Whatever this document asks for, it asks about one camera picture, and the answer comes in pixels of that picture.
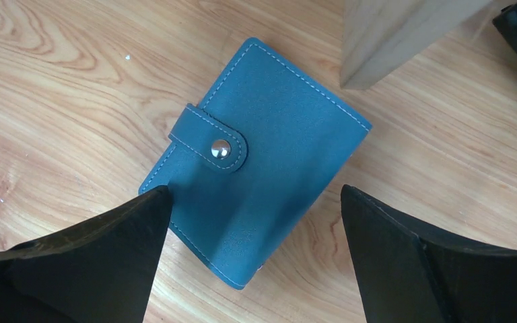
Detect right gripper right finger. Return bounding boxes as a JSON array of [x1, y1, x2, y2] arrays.
[[341, 185, 517, 322]]

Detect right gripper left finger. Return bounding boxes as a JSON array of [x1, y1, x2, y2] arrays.
[[0, 186, 173, 322]]

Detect blue leather card holder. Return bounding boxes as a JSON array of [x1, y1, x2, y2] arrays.
[[139, 38, 372, 289]]

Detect wooden two-tier shelf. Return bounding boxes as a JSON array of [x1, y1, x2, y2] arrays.
[[340, 0, 488, 89]]

